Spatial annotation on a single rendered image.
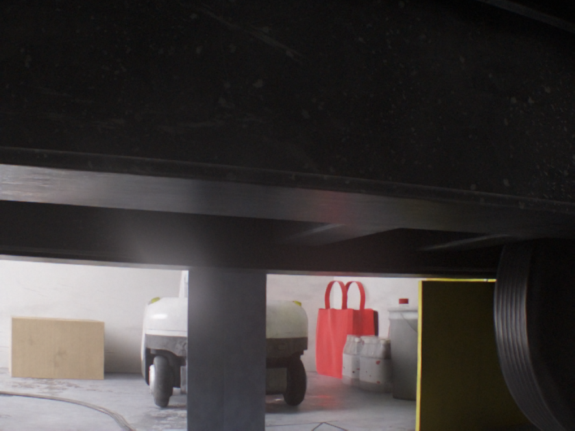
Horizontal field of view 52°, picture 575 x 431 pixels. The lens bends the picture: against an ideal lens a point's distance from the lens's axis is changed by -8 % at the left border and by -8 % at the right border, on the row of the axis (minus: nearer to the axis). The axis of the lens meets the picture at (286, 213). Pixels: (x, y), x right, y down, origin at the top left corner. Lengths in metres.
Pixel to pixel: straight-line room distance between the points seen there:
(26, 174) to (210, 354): 1.08
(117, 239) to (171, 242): 0.11
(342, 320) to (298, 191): 2.67
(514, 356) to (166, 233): 0.72
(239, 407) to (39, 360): 1.47
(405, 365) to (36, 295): 1.79
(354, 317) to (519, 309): 1.88
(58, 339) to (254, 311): 1.47
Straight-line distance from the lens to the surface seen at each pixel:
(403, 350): 2.33
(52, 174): 0.41
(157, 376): 2.04
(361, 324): 3.07
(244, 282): 1.47
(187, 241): 1.27
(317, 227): 1.05
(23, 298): 3.18
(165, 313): 2.04
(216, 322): 1.45
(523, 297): 1.23
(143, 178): 0.40
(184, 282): 2.43
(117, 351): 3.21
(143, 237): 1.25
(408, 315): 2.31
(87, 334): 2.82
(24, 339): 2.79
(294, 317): 2.10
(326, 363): 3.25
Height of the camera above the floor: 0.33
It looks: 9 degrees up
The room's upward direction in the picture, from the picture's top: 1 degrees clockwise
